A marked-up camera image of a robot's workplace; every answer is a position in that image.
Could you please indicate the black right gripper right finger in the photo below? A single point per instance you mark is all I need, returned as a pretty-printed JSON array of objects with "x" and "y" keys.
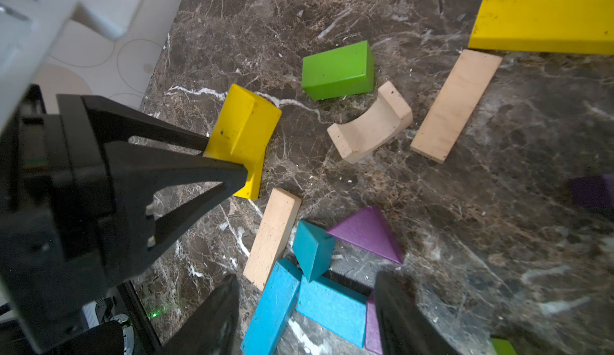
[{"x": 403, "y": 327}]

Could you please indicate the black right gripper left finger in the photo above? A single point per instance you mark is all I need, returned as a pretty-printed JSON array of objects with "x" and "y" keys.
[{"x": 212, "y": 327}]

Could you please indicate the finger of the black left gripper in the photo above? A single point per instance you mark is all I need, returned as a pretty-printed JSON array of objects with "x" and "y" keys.
[{"x": 111, "y": 121}]

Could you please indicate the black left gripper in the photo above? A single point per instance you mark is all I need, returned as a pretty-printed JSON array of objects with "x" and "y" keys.
[{"x": 73, "y": 215}]

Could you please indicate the yellow block short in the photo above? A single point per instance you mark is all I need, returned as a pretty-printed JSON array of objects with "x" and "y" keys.
[{"x": 242, "y": 133}]

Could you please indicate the long yellow block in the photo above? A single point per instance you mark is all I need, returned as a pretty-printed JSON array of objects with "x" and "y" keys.
[{"x": 554, "y": 26}]

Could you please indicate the purple cube block near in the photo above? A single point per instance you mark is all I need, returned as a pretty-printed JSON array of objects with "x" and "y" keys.
[{"x": 373, "y": 342}]

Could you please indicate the teal block right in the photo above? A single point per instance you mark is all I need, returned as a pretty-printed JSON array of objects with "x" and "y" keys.
[{"x": 335, "y": 307}]

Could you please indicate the long teal block front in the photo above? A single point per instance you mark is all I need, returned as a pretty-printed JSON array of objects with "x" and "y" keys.
[{"x": 272, "y": 314}]

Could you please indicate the green block front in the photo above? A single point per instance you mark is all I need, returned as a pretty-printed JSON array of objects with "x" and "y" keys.
[{"x": 502, "y": 346}]

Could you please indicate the purple triangle block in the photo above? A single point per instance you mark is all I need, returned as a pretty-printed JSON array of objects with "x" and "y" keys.
[{"x": 369, "y": 230}]

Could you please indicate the long natural wood block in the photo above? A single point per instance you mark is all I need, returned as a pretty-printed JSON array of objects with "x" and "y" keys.
[{"x": 272, "y": 236}]

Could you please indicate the teal block left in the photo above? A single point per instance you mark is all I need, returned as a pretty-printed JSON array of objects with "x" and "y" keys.
[{"x": 313, "y": 248}]

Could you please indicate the natural wood arch block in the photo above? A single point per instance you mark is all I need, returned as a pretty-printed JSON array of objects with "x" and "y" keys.
[{"x": 386, "y": 118}]

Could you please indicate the green rectangular block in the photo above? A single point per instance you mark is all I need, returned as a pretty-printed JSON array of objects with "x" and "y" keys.
[{"x": 341, "y": 72}]

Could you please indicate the small purple block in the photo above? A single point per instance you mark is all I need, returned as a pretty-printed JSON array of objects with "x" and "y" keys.
[{"x": 594, "y": 192}]

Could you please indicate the natural wood rectangular block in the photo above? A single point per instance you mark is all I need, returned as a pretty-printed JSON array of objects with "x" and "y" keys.
[{"x": 455, "y": 103}]

